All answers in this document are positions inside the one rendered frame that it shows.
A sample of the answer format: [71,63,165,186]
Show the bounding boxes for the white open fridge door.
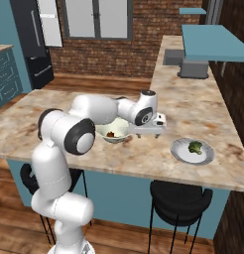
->
[37,0,64,49]

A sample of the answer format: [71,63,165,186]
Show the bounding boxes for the green broccoli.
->
[187,140,204,156]

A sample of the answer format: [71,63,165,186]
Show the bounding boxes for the teal kitchen island base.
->
[6,158,231,240]

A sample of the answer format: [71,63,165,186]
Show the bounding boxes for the grey framed window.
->
[61,0,134,42]

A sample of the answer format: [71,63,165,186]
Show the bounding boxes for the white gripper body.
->
[128,124,169,138]

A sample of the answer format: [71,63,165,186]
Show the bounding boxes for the small teal wall cupboard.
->
[178,7,207,16]

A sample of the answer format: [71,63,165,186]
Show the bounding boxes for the grey sink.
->
[162,49,185,66]

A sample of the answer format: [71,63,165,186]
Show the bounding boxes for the grey fridge door handle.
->
[30,9,42,49]

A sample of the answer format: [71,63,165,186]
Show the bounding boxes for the pale green bowl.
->
[94,117,132,144]

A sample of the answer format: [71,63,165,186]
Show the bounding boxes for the teal base cupboards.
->
[0,44,25,111]

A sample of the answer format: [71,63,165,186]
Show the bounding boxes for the black bar stool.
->
[147,180,214,254]
[20,163,92,246]

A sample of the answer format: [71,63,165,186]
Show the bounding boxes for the black fridge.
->
[9,0,56,90]

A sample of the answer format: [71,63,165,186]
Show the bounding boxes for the grey toaster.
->
[178,59,210,80]

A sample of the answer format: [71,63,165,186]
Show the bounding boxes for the grey round plate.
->
[170,137,216,166]

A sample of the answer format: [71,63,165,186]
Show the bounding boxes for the large teal wall cupboard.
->
[181,23,244,64]

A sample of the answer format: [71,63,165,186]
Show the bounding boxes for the steel grey tall fitting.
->
[206,0,224,26]

